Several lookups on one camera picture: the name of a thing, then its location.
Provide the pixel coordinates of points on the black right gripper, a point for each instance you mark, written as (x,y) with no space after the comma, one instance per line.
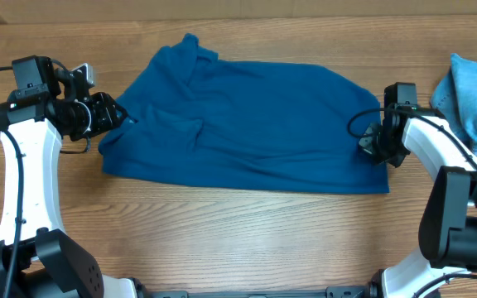
(373,141)

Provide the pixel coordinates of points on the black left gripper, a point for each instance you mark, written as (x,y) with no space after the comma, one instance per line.
(108,114)

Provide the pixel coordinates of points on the dark blue polo shirt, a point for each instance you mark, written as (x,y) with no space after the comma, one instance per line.
(197,120)

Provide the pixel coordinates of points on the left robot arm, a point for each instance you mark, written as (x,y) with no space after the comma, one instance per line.
(37,257)

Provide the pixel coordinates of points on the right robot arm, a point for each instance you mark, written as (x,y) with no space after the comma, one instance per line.
(447,234)

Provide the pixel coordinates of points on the light blue denim jeans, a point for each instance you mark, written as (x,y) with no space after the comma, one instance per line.
(456,98)

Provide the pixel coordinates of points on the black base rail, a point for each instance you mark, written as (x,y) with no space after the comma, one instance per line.
(263,293)

